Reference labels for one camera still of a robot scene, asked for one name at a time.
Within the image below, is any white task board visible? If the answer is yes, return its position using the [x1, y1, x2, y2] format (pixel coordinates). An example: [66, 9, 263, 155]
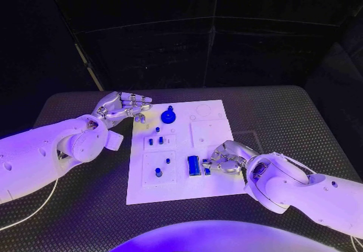
[125, 99, 247, 206]

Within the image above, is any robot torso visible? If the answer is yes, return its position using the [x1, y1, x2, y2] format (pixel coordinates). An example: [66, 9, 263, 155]
[108, 219, 344, 252]

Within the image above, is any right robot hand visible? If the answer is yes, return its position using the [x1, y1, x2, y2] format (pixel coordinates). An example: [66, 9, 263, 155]
[200, 140, 260, 176]

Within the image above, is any white cable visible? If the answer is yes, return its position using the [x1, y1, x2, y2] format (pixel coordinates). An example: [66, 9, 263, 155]
[0, 177, 59, 232]
[350, 235, 363, 252]
[270, 152, 318, 175]

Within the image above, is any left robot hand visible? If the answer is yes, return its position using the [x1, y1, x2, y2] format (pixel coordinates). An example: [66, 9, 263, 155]
[90, 91, 154, 127]

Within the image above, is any blue gear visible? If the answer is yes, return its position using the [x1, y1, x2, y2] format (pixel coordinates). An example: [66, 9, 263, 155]
[160, 105, 177, 124]

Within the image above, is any wide blue block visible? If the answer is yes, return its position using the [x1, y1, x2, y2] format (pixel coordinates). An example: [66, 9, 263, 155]
[187, 155, 201, 177]

